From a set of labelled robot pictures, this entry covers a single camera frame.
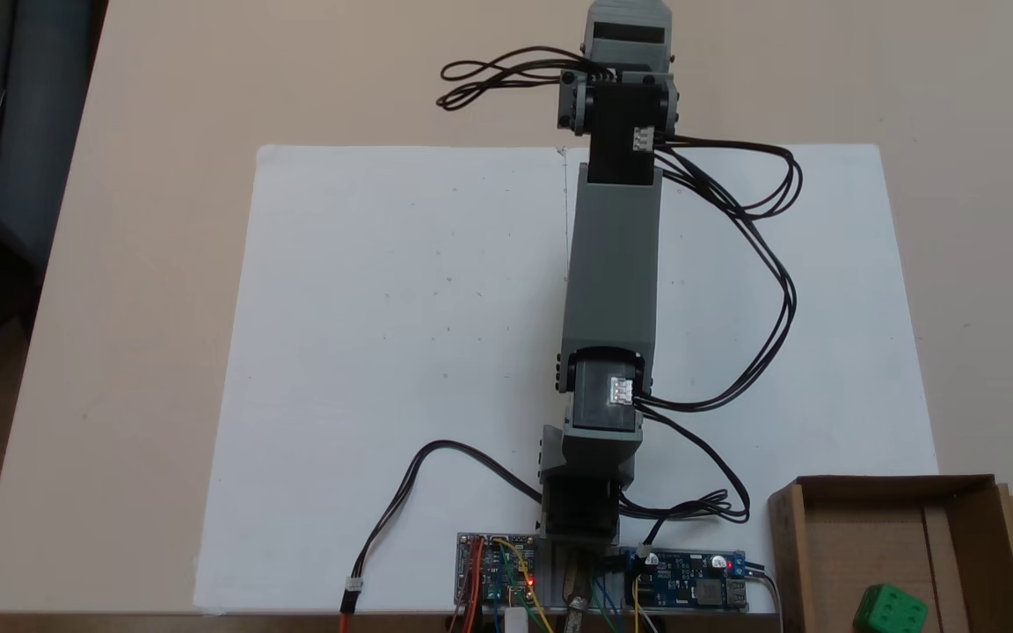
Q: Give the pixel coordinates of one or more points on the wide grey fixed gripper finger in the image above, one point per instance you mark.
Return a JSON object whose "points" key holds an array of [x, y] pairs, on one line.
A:
{"points": [[630, 10]]}

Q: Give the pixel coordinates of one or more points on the green dice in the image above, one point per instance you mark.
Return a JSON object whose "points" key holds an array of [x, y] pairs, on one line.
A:
{"points": [[889, 609]]}

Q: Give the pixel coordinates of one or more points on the blue circuit board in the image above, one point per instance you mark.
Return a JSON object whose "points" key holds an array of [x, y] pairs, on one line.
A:
{"points": [[691, 580]]}

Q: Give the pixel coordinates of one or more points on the circuit board with red LED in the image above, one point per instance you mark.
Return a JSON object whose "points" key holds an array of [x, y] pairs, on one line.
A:
{"points": [[493, 571]]}

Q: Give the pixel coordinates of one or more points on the brown cardboard box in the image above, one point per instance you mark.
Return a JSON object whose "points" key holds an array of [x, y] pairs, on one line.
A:
{"points": [[876, 536]]}

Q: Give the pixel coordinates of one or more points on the metal table clamp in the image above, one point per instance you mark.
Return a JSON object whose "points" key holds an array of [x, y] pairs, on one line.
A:
{"points": [[575, 607]]}

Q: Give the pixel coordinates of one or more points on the dark grey office chair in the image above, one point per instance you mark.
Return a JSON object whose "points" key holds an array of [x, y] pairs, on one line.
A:
{"points": [[32, 132]]}

